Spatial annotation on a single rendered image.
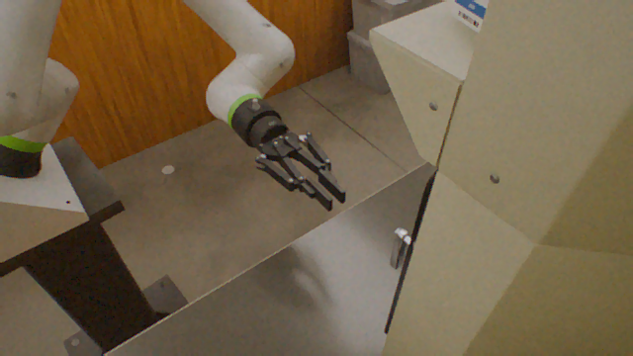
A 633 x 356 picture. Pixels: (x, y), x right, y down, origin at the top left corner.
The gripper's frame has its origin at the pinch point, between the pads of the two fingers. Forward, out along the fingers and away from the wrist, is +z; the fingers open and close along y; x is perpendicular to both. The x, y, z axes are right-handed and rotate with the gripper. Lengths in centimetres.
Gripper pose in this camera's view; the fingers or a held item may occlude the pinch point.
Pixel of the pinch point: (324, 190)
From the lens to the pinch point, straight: 75.2
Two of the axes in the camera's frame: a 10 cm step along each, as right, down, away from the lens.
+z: 5.9, 5.9, -5.5
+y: 8.0, -4.5, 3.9
